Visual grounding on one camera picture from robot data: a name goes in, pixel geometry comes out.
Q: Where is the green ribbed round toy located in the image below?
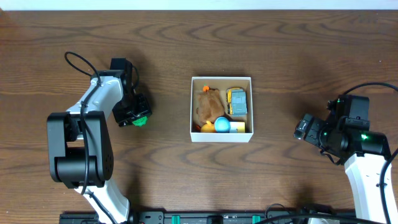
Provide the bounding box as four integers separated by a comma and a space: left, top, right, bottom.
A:
132, 116, 148, 127

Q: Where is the colourful two-by-two puzzle cube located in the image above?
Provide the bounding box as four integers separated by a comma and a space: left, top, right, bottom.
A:
229, 121, 246, 133

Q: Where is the yellow grey toy truck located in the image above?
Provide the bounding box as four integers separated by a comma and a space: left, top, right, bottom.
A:
226, 87, 248, 116

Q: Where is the brown plush bear toy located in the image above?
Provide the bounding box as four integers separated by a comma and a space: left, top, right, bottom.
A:
196, 86, 224, 124

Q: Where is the orange duck toy blue cap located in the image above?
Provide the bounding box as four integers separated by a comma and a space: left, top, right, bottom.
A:
200, 117, 231, 133

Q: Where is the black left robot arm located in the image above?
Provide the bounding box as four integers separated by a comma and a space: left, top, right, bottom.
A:
47, 58, 152, 223

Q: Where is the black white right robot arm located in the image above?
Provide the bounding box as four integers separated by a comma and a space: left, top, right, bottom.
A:
294, 95, 397, 223

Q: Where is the white cardboard box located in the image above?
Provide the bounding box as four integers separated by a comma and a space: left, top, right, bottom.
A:
190, 77, 254, 142

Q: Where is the black left cable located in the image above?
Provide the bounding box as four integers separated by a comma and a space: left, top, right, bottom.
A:
63, 51, 116, 224

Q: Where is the black cable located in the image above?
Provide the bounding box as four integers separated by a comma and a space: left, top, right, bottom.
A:
63, 51, 116, 224
254, 82, 398, 224

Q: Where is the black right cable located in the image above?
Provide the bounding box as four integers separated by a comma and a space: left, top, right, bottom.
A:
254, 82, 398, 224

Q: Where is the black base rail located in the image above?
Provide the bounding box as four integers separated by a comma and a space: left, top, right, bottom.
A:
58, 203, 371, 224

